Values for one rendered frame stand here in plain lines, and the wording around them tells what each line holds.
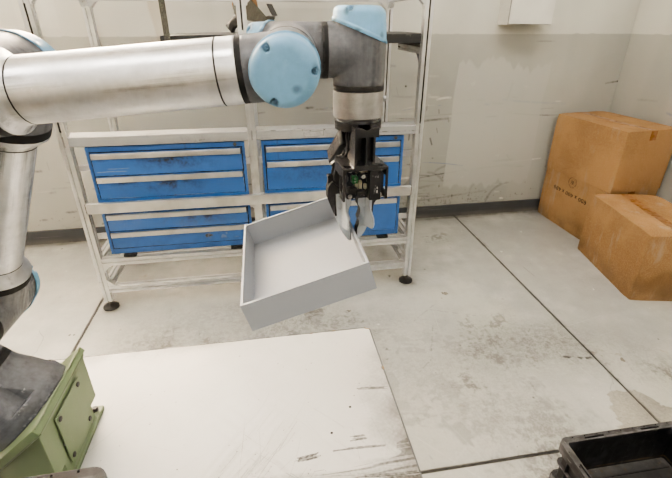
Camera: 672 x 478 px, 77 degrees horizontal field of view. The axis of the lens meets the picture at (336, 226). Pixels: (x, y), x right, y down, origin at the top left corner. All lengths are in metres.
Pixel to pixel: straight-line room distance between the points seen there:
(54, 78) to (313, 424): 0.70
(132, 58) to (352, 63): 0.27
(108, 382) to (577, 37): 3.39
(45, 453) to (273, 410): 0.38
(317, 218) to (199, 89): 0.45
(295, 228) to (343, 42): 0.41
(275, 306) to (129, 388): 0.50
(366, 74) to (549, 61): 2.97
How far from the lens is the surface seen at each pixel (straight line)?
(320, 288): 0.64
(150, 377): 1.07
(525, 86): 3.47
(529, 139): 3.60
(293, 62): 0.47
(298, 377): 0.99
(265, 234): 0.88
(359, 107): 0.63
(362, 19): 0.62
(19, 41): 0.75
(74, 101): 0.55
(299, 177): 2.19
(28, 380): 0.87
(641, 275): 2.84
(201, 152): 2.15
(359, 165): 0.64
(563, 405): 2.08
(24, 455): 0.87
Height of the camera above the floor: 1.40
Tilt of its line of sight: 26 degrees down
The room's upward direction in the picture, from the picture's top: straight up
